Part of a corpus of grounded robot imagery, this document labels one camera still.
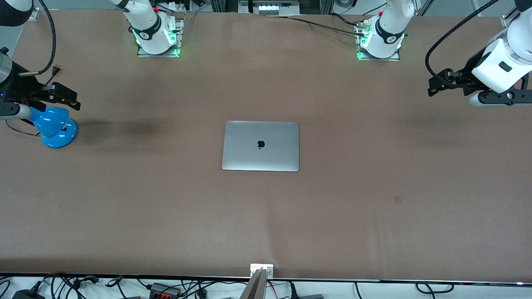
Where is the blue desk lamp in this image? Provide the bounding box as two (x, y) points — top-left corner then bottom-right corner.
(30, 105), (79, 149)

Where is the black base supply cable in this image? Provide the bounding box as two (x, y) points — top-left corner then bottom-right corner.
(274, 13), (368, 37)

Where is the black looped floor cable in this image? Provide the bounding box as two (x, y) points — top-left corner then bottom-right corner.
(415, 281), (455, 294)

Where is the grey aluminium laptop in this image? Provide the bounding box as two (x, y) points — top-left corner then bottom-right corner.
(222, 120), (300, 172)

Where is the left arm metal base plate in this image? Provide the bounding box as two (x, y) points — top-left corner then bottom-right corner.
(355, 21), (402, 62)

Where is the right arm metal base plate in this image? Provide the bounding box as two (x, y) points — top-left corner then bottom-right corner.
(137, 16), (185, 58)

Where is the grey power strip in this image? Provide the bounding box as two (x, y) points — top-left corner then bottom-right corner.
(238, 0), (300, 16)

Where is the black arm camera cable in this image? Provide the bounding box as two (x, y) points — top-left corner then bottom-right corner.
(19, 0), (58, 77)
(425, 0), (500, 97)

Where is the red black connector block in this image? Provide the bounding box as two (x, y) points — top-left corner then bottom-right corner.
(149, 282), (182, 298)

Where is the grey camera mount pole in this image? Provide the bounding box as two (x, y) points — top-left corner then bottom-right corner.
(240, 268), (267, 299)

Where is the black power adapter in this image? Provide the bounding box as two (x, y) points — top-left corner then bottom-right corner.
(12, 287), (45, 299)

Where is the black lamp power cord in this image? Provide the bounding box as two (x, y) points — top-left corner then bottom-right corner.
(5, 64), (62, 137)

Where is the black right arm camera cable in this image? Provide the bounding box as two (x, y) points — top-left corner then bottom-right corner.
(19, 0), (58, 77)

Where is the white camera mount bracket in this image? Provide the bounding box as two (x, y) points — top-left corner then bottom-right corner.
(250, 263), (274, 278)

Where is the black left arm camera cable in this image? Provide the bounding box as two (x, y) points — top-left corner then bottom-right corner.
(425, 0), (500, 97)

